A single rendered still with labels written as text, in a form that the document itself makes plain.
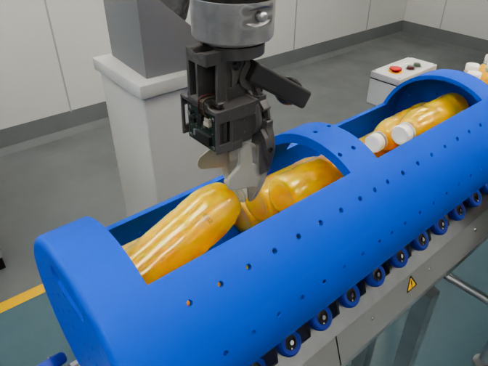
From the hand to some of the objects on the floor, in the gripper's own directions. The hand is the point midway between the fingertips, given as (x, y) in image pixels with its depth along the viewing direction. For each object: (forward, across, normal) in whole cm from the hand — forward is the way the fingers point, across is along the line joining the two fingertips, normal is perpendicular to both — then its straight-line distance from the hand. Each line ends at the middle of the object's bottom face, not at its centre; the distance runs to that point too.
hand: (243, 182), depth 62 cm
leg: (+121, +8, +63) cm, 137 cm away
